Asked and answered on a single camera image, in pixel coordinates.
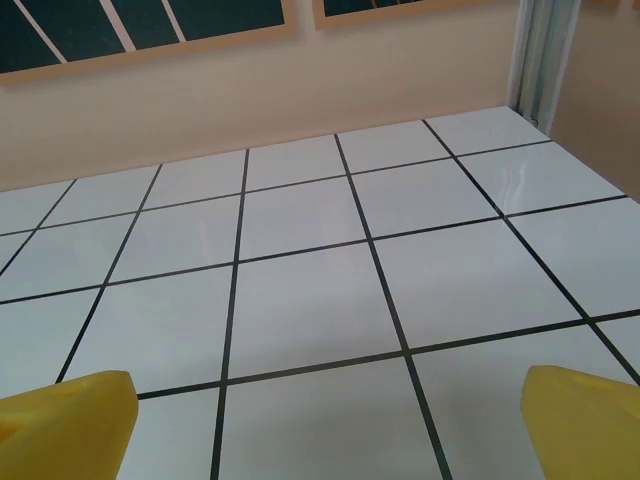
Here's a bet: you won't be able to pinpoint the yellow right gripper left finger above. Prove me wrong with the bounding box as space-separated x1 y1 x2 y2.
0 370 139 480

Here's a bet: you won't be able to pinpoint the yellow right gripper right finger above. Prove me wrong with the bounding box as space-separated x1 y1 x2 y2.
520 364 640 480

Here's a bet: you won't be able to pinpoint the teal panel cream circle gold lines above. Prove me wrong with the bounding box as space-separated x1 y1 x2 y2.
313 0 521 30

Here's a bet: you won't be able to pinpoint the aluminium corner post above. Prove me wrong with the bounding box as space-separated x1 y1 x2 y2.
506 0 581 137

